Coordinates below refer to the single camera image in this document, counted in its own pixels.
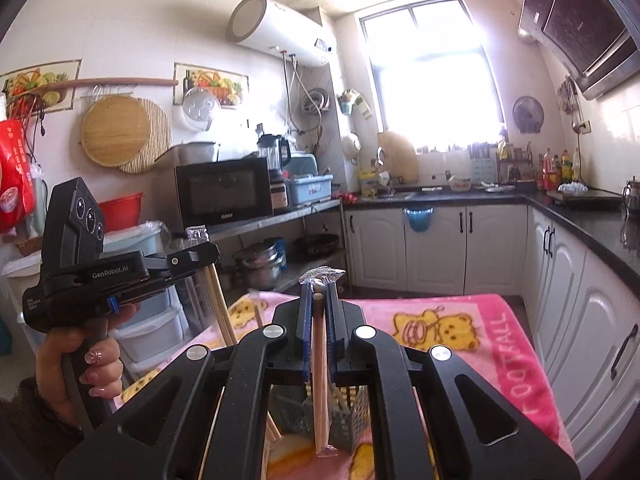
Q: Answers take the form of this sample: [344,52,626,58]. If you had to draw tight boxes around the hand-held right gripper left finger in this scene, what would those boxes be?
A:
[55,282,313,480]

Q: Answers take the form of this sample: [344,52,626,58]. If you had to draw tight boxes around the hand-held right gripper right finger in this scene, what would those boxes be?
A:
[324,282,581,480]

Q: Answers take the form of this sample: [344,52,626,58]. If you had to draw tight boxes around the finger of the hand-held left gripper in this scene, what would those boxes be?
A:
[112,261,219,309]
[144,241,221,279]

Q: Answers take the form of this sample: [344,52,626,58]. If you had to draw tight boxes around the chopstick pair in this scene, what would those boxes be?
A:
[185,226,238,348]
[298,266,347,458]

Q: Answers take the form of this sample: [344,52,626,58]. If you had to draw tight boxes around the grey plastic utensil basket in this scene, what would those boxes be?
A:
[270,382,371,453]

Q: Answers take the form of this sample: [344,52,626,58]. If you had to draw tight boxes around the person's left forearm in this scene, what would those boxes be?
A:
[0,377,86,480]

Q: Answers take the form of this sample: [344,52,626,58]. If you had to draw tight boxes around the small hanging metal utensils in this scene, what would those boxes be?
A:
[556,76,583,133]

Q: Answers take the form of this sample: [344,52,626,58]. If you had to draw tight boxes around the person's left hand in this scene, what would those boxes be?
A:
[35,302,138,431]

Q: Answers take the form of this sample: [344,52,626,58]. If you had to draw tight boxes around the grey plastic drawer unit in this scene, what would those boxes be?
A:
[105,220,193,366]

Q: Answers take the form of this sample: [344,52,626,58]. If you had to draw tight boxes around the brown wicker basket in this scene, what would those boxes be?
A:
[15,235,43,257]

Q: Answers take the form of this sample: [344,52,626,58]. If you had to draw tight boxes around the black wok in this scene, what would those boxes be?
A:
[292,232,341,261]

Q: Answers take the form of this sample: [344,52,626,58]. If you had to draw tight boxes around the stacked steel pots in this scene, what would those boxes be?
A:
[232,240,288,288]

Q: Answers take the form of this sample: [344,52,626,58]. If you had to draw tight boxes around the black microwave oven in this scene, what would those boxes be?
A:
[175,156,275,231]

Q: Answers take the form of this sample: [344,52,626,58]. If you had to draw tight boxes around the red plastic basin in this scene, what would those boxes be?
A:
[97,192,146,231]

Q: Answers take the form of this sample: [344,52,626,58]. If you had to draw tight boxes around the metal shelf table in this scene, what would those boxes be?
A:
[165,199,351,291]

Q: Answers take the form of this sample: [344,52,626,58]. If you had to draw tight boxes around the metal pot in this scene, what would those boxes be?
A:
[172,141,221,166]

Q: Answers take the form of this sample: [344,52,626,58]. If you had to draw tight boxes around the grey-blue dish box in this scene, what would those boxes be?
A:
[286,174,333,206]

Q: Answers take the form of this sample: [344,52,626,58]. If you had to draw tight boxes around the pink printed blanket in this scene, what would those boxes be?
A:
[120,290,573,480]

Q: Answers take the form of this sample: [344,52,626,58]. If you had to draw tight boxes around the red plastic bag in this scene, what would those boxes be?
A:
[0,119,38,233]

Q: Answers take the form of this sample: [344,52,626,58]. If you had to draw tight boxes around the blue hanging bin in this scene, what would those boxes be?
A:
[402,205,435,233]

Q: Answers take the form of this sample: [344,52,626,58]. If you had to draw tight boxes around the round bamboo mat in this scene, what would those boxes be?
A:
[117,97,172,175]

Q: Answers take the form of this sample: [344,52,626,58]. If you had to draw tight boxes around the black blender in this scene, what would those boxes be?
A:
[257,133,292,211]

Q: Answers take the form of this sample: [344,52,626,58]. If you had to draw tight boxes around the round wooden board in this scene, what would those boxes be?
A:
[80,96,152,167]

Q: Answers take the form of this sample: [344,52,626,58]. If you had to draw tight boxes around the beige cutting board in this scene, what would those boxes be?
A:
[376,130,420,183]

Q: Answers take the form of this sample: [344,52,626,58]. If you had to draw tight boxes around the long wooden rolling pin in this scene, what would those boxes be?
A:
[17,77,179,98]

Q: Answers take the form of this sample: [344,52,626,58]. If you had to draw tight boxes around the green knife block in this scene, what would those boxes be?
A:
[470,142,496,186]

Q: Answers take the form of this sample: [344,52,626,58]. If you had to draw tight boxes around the hanging utensil caddy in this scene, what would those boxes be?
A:
[337,89,373,120]

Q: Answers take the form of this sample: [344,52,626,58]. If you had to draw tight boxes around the white base cabinets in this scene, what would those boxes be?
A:
[345,202,640,476]

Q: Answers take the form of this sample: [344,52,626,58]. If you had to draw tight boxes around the white cylindrical water heater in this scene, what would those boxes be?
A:
[227,0,337,68]

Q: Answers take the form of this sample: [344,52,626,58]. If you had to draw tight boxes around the kitchen window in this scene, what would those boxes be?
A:
[359,0,506,153]

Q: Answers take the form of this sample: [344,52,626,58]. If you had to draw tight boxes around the group of condiment bottles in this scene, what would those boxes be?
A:
[537,147,583,191]

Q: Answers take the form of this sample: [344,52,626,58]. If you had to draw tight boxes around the black kitchen countertop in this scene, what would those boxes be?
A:
[342,182,640,283]

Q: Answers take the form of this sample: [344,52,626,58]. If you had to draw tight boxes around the black glass range hood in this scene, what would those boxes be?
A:
[517,0,640,101]

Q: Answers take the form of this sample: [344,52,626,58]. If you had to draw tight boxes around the fruit wall poster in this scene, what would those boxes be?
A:
[0,58,82,111]
[173,62,249,108]

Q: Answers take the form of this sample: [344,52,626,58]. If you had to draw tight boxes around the round wall fan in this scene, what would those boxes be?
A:
[512,96,545,134]

